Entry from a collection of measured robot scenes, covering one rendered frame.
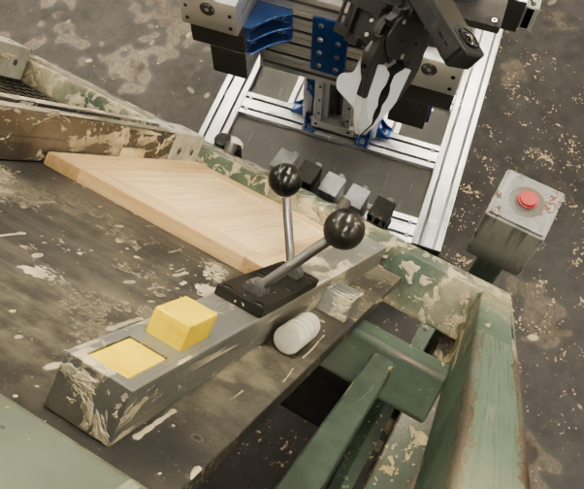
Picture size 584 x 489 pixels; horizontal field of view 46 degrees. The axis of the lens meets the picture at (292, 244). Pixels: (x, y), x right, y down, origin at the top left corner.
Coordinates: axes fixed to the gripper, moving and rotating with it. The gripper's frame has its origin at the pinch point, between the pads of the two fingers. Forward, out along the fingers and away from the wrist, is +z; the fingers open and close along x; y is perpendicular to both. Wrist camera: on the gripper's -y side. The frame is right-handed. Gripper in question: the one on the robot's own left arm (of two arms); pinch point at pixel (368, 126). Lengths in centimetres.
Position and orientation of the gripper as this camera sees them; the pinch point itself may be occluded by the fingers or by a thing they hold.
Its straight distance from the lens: 83.5
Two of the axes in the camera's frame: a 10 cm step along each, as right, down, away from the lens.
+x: -7.1, 0.9, -7.0
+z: -3.2, 8.4, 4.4
